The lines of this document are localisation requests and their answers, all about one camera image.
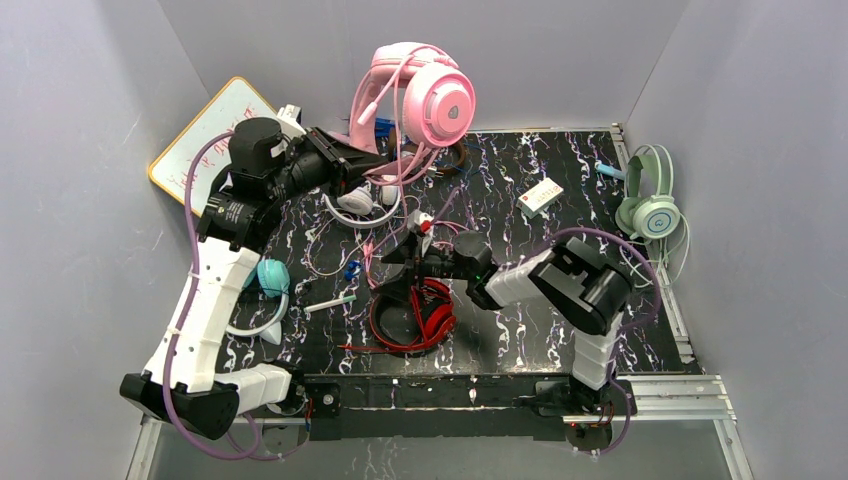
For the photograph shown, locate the red cable with remote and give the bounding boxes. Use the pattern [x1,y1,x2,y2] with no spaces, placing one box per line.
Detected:
[337,278,458,355]

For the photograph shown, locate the white board yellow frame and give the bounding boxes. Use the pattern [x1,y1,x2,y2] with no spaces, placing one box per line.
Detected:
[146,76,280,220]

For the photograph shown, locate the blue black tool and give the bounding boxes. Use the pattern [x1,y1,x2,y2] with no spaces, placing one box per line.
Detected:
[374,117,395,138]

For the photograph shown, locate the mint green headphones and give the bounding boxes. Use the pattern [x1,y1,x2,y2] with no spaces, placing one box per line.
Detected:
[614,143,692,290]

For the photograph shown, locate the black table front rail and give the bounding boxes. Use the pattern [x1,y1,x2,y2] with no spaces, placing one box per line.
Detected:
[241,374,614,444]

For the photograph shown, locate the light blue pen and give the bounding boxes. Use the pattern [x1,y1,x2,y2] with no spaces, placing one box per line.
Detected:
[595,162,626,181]

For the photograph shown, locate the pink headphones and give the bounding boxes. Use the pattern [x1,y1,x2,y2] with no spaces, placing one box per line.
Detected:
[331,41,477,155]

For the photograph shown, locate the white red small box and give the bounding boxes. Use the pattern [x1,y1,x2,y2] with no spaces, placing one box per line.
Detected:
[517,177,564,218]

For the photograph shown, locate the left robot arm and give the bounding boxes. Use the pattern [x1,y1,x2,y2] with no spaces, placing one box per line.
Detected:
[119,117,389,442]

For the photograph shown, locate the teal white cat-ear headphones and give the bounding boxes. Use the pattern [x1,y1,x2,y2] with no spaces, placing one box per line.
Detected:
[226,259,291,346]

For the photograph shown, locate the red headphones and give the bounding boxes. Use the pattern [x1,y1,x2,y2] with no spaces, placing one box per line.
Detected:
[369,279,457,355]

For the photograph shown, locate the brown headphones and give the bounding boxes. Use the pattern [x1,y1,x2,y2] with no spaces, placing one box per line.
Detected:
[400,140,468,177]

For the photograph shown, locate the pink cable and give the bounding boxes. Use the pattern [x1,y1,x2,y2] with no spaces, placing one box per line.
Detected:
[360,66,472,293]

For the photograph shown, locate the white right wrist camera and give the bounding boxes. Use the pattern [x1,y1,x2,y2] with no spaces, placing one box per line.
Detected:
[407,209,434,237]

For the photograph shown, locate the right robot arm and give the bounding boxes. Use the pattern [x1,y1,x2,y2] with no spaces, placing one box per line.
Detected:
[369,231,633,412]

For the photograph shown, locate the white green marker pen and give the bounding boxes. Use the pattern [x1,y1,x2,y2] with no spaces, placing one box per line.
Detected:
[303,295,357,313]

